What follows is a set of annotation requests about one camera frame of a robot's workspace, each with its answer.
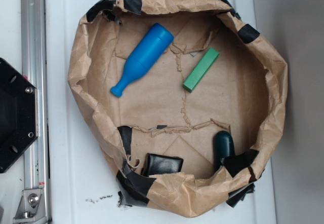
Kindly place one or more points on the metal corner bracket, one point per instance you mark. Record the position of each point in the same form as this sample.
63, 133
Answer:
31, 208

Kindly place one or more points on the green rectangular block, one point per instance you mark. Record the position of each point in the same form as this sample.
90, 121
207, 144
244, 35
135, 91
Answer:
200, 69

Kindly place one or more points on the aluminium extrusion rail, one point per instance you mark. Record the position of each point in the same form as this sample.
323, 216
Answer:
36, 157

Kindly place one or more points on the blue plastic bottle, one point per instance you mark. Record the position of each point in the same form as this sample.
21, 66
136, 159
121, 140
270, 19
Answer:
143, 57

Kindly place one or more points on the dark teal rounded object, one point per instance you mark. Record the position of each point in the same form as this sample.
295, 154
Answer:
223, 147

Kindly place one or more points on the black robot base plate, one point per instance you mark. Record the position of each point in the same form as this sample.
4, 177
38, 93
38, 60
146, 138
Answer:
18, 115

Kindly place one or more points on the black rectangular block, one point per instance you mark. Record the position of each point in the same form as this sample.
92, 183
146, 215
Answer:
159, 164

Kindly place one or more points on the brown paper bag bin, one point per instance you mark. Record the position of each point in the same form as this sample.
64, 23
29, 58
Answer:
244, 93

